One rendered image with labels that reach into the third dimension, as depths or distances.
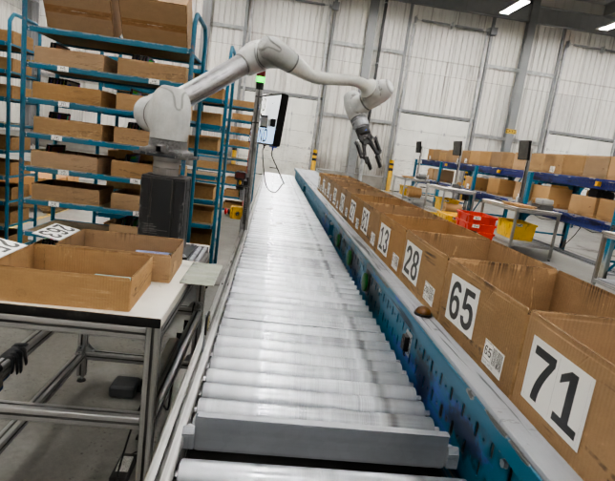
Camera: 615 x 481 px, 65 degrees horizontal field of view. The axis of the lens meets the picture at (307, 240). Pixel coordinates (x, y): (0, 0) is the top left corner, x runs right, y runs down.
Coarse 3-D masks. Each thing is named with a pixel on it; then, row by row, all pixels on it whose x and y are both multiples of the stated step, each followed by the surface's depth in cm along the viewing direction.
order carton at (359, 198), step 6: (354, 198) 261; (360, 198) 275; (366, 198) 275; (372, 198) 276; (378, 198) 276; (384, 198) 276; (390, 198) 276; (360, 204) 243; (396, 204) 277; (402, 204) 272; (408, 204) 262; (360, 210) 242; (354, 216) 255; (360, 216) 240; (348, 222) 274; (354, 222) 253; (360, 222) 239; (354, 228) 252
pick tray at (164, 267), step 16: (64, 240) 169; (80, 240) 185; (96, 240) 190; (112, 240) 190; (128, 240) 191; (144, 240) 192; (160, 240) 192; (176, 240) 193; (160, 256) 166; (176, 256) 176; (160, 272) 167; (176, 272) 181
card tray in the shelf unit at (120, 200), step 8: (112, 192) 302; (120, 192) 322; (128, 192) 331; (136, 192) 332; (112, 200) 302; (120, 200) 303; (128, 200) 303; (136, 200) 304; (120, 208) 304; (128, 208) 304; (136, 208) 305
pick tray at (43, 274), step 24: (0, 264) 138; (24, 264) 153; (48, 264) 160; (72, 264) 161; (96, 264) 162; (120, 264) 162; (144, 264) 150; (0, 288) 133; (24, 288) 133; (48, 288) 134; (72, 288) 134; (96, 288) 135; (120, 288) 136; (144, 288) 155
